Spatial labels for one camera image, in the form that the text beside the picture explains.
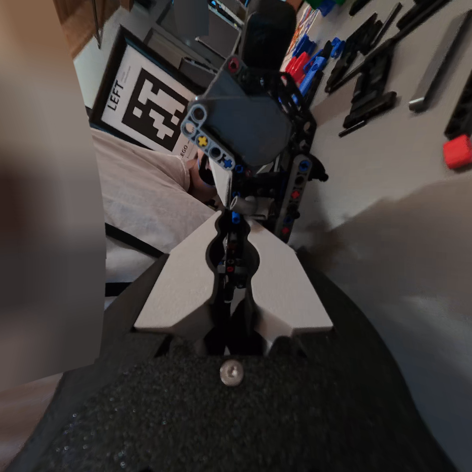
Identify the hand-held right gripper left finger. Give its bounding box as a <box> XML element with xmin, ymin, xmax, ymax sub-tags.
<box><xmin>133</xmin><ymin>210</ymin><xmax>230</xmax><ymax>356</ymax></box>

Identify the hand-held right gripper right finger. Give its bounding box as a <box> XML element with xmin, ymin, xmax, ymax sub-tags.
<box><xmin>236</xmin><ymin>218</ymin><xmax>334</xmax><ymax>356</ymax></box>

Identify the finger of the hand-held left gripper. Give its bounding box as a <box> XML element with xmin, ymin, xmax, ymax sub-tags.
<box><xmin>207</xmin><ymin>157</ymin><xmax>235</xmax><ymax>211</ymax></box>

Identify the lego truck chassis model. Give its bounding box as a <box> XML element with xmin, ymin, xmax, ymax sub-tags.
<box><xmin>181</xmin><ymin>55</ymin><xmax>329</xmax><ymax>295</ymax></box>

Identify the large blue lego panel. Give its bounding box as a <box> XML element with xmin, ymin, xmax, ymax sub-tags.
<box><xmin>298</xmin><ymin>55</ymin><xmax>327</xmax><ymax>97</ymax></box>

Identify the red lego wheel hub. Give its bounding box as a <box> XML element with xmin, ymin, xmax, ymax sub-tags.
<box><xmin>285</xmin><ymin>52</ymin><xmax>309</xmax><ymax>75</ymax></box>

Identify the pile of black lego pieces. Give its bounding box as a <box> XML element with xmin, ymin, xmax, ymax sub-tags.
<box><xmin>324</xmin><ymin>0</ymin><xmax>406</xmax><ymax>138</ymax></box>

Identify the black lego beam red bush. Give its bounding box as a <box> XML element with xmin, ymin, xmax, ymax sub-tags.
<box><xmin>442</xmin><ymin>88</ymin><xmax>472</xmax><ymax>171</ymax></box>

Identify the grey lego beam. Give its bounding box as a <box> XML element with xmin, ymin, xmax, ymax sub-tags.
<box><xmin>409</xmin><ymin>10</ymin><xmax>472</xmax><ymax>114</ymax></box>

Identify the person's left hand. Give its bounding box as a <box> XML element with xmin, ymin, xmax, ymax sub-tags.
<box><xmin>185</xmin><ymin>155</ymin><xmax>222</xmax><ymax>208</ymax></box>

